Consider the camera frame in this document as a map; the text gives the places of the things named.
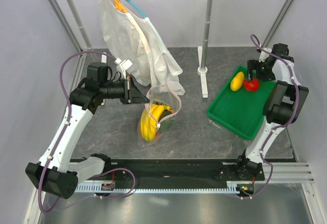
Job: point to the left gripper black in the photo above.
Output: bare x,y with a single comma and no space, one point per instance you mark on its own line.
129,88

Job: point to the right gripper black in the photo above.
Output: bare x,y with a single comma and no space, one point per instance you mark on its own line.
254,65

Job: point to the red toy tomato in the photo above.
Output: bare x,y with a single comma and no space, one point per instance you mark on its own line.
251,85

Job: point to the yellow toy mango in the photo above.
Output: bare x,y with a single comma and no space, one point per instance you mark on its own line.
237,81

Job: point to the yellow toy banana bunch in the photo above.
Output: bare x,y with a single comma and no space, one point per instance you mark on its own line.
148,124

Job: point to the clear zip top bag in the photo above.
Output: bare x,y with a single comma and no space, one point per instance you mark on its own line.
162,94

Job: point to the dark green toy avocado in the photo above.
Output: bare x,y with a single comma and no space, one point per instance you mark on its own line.
166,124

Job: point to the toy watermelon slice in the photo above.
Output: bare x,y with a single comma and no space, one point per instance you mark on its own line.
158,134

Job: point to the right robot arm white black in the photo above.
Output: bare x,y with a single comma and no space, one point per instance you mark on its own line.
281,109

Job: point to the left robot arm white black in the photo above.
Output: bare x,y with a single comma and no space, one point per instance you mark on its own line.
52,173

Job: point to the green plastic tray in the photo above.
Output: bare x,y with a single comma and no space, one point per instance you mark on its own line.
242,111

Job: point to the white garment on hanger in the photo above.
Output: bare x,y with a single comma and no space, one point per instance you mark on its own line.
131,37

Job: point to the teal clothes hanger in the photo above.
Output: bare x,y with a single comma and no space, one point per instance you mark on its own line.
138,9

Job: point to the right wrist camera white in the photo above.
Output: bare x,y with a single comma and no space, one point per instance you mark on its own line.
263,55

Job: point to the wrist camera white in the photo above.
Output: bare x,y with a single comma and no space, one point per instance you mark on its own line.
263,55
122,66

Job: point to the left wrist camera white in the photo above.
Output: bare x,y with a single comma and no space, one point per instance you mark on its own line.
122,66

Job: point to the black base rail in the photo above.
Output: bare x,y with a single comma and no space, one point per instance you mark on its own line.
178,174

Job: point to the white cable duct strip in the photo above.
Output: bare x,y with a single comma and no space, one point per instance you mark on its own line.
93,187

